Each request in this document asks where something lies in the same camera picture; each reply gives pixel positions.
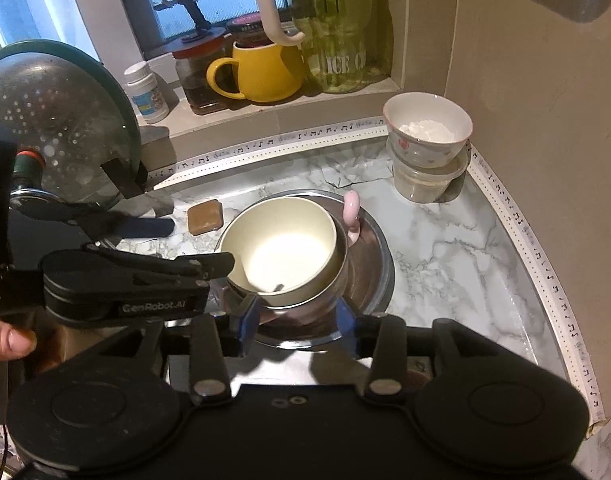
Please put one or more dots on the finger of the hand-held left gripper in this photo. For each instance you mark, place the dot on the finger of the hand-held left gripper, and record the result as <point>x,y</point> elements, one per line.
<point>145,228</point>
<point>185,266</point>

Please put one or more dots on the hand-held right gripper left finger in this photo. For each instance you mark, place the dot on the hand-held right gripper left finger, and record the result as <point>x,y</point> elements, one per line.
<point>249,322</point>

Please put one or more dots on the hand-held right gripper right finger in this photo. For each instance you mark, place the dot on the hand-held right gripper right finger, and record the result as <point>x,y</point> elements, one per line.
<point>346,324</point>

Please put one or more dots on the small steel bowl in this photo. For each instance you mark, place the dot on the small steel bowl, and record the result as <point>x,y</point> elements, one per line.
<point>343,270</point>

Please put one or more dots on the large steel bowl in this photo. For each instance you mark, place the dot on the large steel bowl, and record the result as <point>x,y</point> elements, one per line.
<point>373,265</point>

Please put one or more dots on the cream cup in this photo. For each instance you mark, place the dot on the cream cup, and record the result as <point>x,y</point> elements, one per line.
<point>280,260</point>

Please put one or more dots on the person's left hand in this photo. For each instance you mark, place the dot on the person's left hand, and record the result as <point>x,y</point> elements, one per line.
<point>5,340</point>

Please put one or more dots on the brown wooden block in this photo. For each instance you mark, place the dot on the brown wooden block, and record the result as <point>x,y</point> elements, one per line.
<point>205,216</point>

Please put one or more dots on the white pill bottle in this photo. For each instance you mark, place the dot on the white pill bottle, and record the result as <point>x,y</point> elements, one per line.
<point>148,97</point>

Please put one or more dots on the glass lid with green rim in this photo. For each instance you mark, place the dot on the glass lid with green rim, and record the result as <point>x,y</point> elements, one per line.
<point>50,110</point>

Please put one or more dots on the glass jar red lid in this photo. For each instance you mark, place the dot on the glass jar red lid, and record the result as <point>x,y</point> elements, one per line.
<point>195,85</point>

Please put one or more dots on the clear plastic lidded container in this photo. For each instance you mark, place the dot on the clear plastic lidded container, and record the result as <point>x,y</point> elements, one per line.
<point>425,185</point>

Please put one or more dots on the white floral bowl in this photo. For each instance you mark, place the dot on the white floral bowl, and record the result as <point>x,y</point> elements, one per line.
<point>420,152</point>

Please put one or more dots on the yellow mug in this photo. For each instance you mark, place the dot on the yellow mug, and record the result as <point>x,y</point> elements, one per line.
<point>265,72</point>

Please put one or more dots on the jar dark red lid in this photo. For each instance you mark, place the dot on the jar dark red lid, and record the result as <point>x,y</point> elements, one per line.
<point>245,30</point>

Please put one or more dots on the black metal phone stand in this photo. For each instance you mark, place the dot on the black metal phone stand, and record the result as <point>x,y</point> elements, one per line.
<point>185,5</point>

